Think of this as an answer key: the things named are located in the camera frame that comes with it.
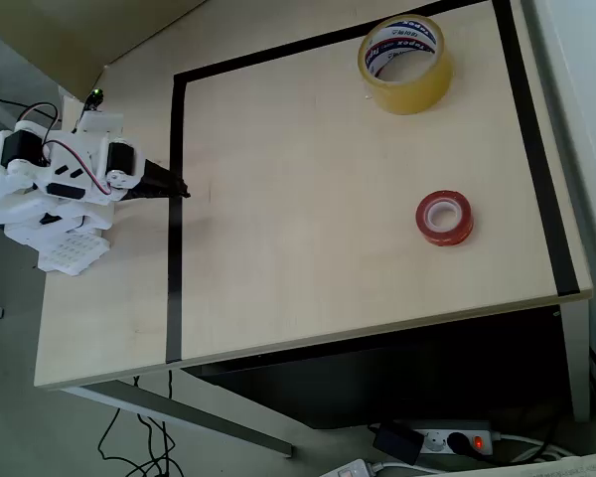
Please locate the printed paper sheet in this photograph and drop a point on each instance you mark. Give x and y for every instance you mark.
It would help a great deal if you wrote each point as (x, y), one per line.
(551, 469)

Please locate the black round plug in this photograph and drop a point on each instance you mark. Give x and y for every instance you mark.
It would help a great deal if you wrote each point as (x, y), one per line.
(458, 442)

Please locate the grey upright table leg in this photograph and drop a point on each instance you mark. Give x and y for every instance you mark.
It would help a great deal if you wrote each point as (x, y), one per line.
(578, 367)

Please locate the large yellow tape roll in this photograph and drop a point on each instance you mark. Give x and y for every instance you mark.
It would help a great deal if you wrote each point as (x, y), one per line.
(412, 97)

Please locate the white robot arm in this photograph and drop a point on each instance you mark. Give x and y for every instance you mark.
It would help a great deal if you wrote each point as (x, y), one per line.
(0, 199)

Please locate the black tape strip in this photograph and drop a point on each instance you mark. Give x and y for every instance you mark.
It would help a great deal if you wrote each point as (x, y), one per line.
(540, 164)
(175, 298)
(278, 52)

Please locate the small camera with green light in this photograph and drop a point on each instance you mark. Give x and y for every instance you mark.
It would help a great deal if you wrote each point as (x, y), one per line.
(102, 121)

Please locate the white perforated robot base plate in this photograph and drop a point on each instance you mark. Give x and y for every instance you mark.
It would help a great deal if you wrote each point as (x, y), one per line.
(74, 253)

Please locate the black power adapter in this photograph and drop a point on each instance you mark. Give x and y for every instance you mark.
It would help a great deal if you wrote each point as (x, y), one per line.
(397, 442)

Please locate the white power strip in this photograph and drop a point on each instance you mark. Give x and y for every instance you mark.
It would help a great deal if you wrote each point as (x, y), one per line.
(350, 469)

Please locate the grey slanted table beam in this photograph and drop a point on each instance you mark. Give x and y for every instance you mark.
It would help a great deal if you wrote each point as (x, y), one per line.
(203, 417)

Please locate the grey power strip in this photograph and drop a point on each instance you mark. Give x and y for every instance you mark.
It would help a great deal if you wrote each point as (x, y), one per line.
(437, 442)

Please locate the brown cardboard box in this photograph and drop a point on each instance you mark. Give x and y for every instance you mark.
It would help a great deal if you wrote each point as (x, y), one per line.
(54, 40)

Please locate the red tape roll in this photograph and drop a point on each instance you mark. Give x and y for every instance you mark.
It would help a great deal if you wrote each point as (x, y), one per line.
(424, 218)

